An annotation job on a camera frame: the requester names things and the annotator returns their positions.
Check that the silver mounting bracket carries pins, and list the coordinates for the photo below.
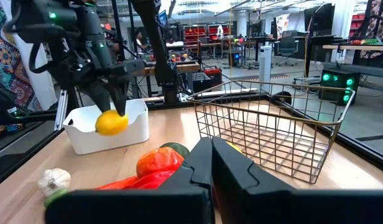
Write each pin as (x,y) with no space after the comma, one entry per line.
(225,92)

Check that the silver aluminium frame bar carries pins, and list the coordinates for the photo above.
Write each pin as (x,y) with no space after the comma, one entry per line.
(61,109)

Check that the red bell pepper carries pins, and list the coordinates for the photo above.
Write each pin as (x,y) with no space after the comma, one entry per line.
(154,181)

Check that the black computer green lights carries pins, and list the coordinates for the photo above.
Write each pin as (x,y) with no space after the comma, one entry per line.
(337,85)

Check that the red black toolbox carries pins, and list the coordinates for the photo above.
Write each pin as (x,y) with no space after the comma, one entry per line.
(213,74)

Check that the orange red tomato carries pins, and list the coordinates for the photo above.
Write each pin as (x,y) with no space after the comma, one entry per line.
(157,161)

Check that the wooden background table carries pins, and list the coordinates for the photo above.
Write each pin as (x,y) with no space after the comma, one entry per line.
(188,67)

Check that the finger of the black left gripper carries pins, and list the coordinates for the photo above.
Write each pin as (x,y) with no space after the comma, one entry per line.
(120,93)
(99,96)

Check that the person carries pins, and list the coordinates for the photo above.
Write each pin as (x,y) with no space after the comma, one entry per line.
(139,40)

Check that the white tower appliance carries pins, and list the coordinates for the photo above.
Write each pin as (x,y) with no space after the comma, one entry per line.
(265,63)

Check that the dark green avocado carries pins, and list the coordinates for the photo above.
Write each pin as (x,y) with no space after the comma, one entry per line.
(179,148)

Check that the white garlic bulb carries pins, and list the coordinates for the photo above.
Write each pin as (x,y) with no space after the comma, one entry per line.
(53,181)

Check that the black office chair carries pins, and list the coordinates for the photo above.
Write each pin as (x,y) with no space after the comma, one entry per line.
(287,46)

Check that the black monitor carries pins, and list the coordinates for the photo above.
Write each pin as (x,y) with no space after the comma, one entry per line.
(319,17)

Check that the white plastic bin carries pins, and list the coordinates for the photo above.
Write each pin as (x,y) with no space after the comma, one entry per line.
(117,141)

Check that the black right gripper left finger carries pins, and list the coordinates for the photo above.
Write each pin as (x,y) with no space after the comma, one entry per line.
(148,208)

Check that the wooden desk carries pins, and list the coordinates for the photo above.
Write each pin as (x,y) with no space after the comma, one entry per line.
(356,47)

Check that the small green pepper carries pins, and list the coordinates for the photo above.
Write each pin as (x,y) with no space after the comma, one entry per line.
(54,197)

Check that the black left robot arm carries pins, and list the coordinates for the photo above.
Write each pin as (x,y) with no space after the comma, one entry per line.
(154,37)

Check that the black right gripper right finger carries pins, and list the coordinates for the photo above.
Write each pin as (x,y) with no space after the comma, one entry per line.
(272,208)

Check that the colourful patterned cloth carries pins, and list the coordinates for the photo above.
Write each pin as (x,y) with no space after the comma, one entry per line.
(8,62)

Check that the red shelf bins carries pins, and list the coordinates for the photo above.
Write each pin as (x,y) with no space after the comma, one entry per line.
(213,31)
(194,34)

